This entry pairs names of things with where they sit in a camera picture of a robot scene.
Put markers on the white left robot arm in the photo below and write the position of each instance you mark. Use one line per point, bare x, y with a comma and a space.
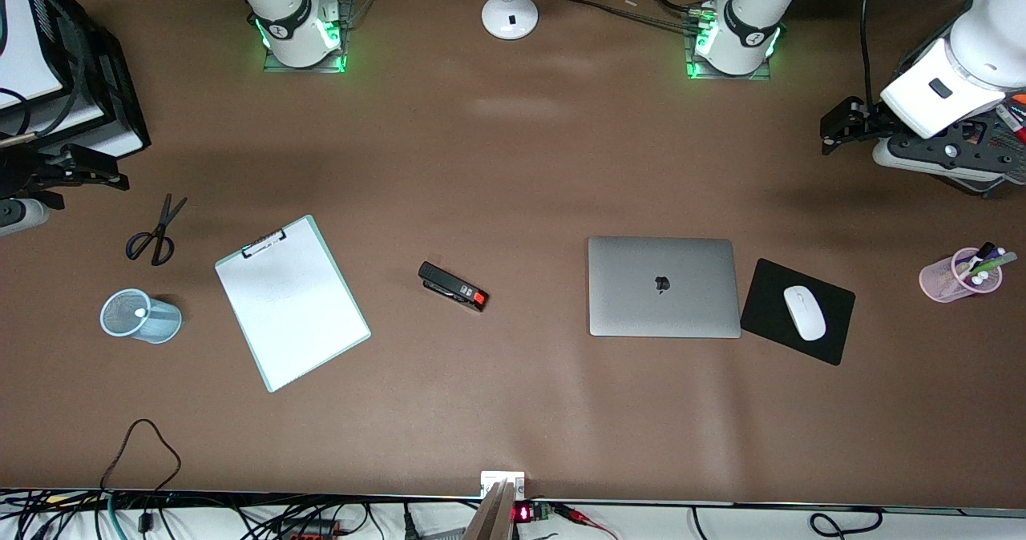
745, 27

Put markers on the blue mesh pen cup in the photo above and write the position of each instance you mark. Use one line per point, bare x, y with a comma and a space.
160, 324

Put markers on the grey wedge post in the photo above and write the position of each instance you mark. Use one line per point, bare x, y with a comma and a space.
490, 520

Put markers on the mint clipboard with paper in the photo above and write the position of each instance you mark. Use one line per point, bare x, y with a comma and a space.
296, 316

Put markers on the black mouse pad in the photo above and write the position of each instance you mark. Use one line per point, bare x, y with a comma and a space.
769, 308

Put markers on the red LED circuit board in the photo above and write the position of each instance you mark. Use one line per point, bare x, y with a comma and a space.
533, 513

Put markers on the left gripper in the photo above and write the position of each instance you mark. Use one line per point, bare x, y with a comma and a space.
867, 121

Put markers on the red capped whiteboard marker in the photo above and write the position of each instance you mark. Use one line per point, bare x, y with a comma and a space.
1011, 122

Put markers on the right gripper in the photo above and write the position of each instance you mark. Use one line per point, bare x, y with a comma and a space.
30, 168

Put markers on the black stacked paper tray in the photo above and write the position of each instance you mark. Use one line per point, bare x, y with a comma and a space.
112, 83

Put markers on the white computer mouse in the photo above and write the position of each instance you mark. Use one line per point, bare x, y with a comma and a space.
804, 313

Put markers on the silver laptop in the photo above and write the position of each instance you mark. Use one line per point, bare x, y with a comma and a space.
661, 316

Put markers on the light green marker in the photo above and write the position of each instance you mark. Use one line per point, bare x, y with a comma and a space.
998, 263

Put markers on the white paper sheet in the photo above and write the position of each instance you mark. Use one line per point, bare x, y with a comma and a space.
120, 141
56, 119
24, 43

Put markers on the white round stand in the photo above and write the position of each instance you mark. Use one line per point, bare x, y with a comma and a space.
510, 18

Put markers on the white mounting bracket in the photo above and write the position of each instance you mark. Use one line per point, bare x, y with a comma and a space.
490, 477

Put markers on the black stapler orange tip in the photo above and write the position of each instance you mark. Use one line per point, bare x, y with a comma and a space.
449, 284

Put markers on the pink mesh pen cup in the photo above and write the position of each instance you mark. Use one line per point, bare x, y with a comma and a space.
938, 280

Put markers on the black purple marker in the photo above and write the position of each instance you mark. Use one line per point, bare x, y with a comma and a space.
982, 253

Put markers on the clear arm base plate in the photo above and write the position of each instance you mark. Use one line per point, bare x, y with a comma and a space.
280, 67
725, 77

